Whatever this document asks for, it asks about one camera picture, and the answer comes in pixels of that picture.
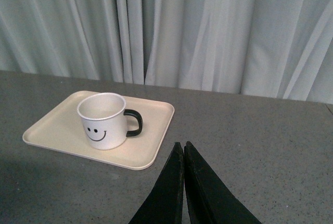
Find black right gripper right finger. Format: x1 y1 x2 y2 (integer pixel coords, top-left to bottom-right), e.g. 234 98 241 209
184 142 260 223

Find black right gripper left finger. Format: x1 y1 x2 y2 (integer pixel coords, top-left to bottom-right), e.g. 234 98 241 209
130 142 184 223

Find white smiley mug black handle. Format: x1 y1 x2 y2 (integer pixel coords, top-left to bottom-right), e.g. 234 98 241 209
77 93 143 150

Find beige rectangular tray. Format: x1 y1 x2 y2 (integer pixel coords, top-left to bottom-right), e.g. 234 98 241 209
22 91 175 170

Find light grey curtain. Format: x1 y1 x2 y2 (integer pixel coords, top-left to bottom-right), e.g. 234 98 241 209
1 0 332 103

